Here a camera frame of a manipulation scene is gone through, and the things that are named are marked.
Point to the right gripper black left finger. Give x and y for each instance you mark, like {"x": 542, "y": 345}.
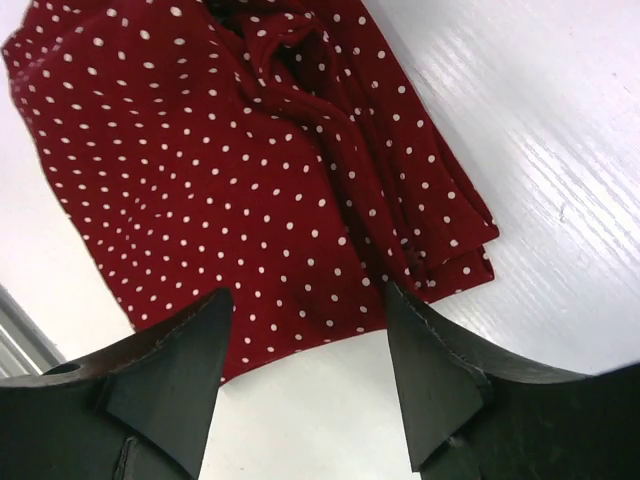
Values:
{"x": 140, "y": 408}

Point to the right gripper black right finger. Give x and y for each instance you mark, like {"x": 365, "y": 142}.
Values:
{"x": 474, "y": 410}

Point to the red polka dot skirt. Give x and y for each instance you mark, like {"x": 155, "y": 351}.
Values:
{"x": 275, "y": 148}

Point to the aluminium frame rail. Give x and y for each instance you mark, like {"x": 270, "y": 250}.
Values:
{"x": 25, "y": 349}

